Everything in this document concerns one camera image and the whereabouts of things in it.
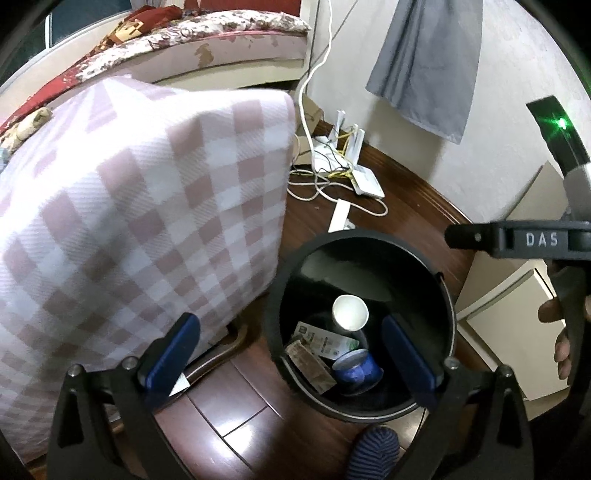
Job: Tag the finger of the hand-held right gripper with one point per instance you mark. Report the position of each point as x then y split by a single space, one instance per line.
473 237

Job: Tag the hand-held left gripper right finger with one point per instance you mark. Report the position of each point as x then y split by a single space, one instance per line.
408 360

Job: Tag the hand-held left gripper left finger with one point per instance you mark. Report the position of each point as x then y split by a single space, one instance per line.
171 355

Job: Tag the black round trash bin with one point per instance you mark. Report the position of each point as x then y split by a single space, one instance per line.
369 267

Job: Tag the person's right hand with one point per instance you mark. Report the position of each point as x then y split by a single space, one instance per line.
563 350

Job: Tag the blue paper cup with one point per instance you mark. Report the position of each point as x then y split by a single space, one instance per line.
355 369

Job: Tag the white-lined paper cup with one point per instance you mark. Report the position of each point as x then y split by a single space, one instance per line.
350 311

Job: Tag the green and white carton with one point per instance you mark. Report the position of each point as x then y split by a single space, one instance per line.
318 339

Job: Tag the blue striped slipper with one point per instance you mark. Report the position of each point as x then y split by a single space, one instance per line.
374 450

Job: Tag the brown snack packet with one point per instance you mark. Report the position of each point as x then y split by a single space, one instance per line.
307 364

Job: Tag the white modem box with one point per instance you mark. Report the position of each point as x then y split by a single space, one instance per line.
369 182

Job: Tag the white power strip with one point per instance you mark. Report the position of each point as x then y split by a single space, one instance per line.
339 214

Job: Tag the pink checkered blanket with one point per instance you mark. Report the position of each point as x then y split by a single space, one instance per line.
138 207

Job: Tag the white router with antennas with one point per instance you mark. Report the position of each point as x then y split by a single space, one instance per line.
330 161

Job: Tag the grey hanging cloth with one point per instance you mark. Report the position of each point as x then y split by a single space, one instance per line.
425 60

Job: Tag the cardboard box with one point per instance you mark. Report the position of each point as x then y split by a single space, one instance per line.
310 115

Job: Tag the yellow patterned cloth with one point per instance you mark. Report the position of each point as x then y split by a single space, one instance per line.
27 123

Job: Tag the bed with floral mattress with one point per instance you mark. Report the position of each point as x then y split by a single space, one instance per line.
231 50

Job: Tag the floral bed mattress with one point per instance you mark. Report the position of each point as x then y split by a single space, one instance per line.
147 16

